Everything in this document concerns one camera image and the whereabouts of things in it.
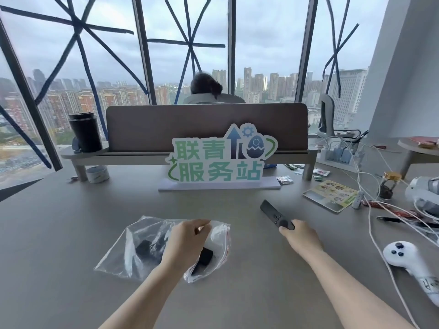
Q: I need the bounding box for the person's left hand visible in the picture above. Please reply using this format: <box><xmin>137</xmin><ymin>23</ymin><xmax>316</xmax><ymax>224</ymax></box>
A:
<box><xmin>161</xmin><ymin>219</ymin><xmax>212</xmax><ymax>272</ymax></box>

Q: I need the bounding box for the person's right hand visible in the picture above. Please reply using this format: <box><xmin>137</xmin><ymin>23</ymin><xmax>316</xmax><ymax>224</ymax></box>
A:
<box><xmin>278</xmin><ymin>219</ymin><xmax>324</xmax><ymax>254</ymax></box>

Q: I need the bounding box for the black remote control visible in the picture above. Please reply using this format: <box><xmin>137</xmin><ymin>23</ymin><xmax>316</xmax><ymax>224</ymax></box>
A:
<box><xmin>260</xmin><ymin>199</ymin><xmax>295</xmax><ymax>231</ymax></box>

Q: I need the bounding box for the clear plastic zip bag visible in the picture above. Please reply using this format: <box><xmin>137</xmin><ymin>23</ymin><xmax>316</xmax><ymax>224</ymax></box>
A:
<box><xmin>94</xmin><ymin>216</ymin><xmax>232</xmax><ymax>284</ymax></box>

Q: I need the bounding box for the person's right forearm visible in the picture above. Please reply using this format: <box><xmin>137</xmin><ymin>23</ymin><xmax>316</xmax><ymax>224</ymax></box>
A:
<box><xmin>292</xmin><ymin>238</ymin><xmax>417</xmax><ymax>329</ymax></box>

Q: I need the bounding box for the person's left forearm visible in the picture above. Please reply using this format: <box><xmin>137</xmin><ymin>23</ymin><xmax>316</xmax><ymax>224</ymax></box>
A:
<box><xmin>99</xmin><ymin>261</ymin><xmax>187</xmax><ymax>329</ymax></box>

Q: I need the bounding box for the small black box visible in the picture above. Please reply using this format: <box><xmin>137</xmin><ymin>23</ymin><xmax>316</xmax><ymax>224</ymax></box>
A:
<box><xmin>191</xmin><ymin>247</ymin><xmax>214</xmax><ymax>275</ymax></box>

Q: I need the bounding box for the illustrated card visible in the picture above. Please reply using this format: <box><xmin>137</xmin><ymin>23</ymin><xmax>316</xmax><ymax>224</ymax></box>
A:
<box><xmin>302</xmin><ymin>180</ymin><xmax>359</xmax><ymax>213</ymax></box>

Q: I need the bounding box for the black bundled item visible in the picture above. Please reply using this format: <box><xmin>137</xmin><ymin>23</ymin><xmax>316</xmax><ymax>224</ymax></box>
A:
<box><xmin>135</xmin><ymin>233</ymin><xmax>169</xmax><ymax>265</ymax></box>

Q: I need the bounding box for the green and white standing sign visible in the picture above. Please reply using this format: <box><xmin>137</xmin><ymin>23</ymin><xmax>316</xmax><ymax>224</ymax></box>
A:
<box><xmin>158</xmin><ymin>124</ymin><xmax>282</xmax><ymax>193</ymax></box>

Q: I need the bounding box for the white power strip organizer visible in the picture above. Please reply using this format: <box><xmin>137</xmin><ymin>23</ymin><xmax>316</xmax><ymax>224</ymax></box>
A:
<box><xmin>319</xmin><ymin>138</ymin><xmax>366</xmax><ymax>174</ymax></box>

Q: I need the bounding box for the grey desk riser shelf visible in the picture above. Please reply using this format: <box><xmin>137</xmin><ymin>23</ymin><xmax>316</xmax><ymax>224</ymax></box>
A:
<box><xmin>60</xmin><ymin>140</ymin><xmax>318</xmax><ymax>182</ymax></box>

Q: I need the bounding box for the brown desk divider panel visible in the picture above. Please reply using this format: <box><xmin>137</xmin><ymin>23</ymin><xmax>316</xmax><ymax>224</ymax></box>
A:
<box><xmin>106</xmin><ymin>103</ymin><xmax>308</xmax><ymax>153</ymax></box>

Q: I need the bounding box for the red snack packet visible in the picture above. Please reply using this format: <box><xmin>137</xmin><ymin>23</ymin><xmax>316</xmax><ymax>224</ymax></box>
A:
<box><xmin>361</xmin><ymin>199</ymin><xmax>426</xmax><ymax>220</ymax></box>

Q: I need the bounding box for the glass jar with gold lid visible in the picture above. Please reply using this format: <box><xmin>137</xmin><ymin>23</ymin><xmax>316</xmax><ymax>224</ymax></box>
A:
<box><xmin>379</xmin><ymin>171</ymin><xmax>403</xmax><ymax>200</ymax></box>

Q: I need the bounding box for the black pen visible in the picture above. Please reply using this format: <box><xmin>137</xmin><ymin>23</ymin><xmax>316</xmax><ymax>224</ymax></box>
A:
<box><xmin>376</xmin><ymin>216</ymin><xmax>430</xmax><ymax>226</ymax></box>

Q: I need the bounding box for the white tape roll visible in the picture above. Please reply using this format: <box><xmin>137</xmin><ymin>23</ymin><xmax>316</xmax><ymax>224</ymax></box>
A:
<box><xmin>86</xmin><ymin>165</ymin><xmax>110</xmax><ymax>184</ymax></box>

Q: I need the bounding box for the white handheld controller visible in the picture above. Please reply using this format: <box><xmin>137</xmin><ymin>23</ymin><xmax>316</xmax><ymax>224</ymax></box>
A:
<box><xmin>383</xmin><ymin>240</ymin><xmax>439</xmax><ymax>307</ymax></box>

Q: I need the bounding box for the grey office chair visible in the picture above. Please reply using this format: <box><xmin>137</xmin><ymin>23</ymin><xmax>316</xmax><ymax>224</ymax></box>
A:
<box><xmin>181</xmin><ymin>93</ymin><xmax>247</xmax><ymax>105</ymax></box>

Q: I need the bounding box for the white headset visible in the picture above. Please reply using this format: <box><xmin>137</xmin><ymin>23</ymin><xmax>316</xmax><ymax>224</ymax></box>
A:
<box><xmin>405</xmin><ymin>176</ymin><xmax>439</xmax><ymax>217</ymax></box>

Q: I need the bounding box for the black tumbler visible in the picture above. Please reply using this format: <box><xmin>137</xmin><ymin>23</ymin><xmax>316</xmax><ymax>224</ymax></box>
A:
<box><xmin>68</xmin><ymin>112</ymin><xmax>103</xmax><ymax>154</ymax></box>

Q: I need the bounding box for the round grey side shelf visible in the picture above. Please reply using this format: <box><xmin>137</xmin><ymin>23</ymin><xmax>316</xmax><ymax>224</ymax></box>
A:
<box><xmin>397</xmin><ymin>136</ymin><xmax>439</xmax><ymax>180</ymax></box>

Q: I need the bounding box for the red flat box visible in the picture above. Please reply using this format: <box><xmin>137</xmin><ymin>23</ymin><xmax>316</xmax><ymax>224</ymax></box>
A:
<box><xmin>410</xmin><ymin>136</ymin><xmax>439</xmax><ymax>149</ymax></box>

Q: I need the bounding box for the white cable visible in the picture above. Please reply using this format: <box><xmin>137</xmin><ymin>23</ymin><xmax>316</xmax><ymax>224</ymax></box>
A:
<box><xmin>322</xmin><ymin>132</ymin><xmax>439</xmax><ymax>329</ymax></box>

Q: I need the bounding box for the dark window frame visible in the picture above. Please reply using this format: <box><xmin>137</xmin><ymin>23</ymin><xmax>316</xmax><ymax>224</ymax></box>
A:
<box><xmin>0</xmin><ymin>0</ymin><xmax>321</xmax><ymax>172</ymax></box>

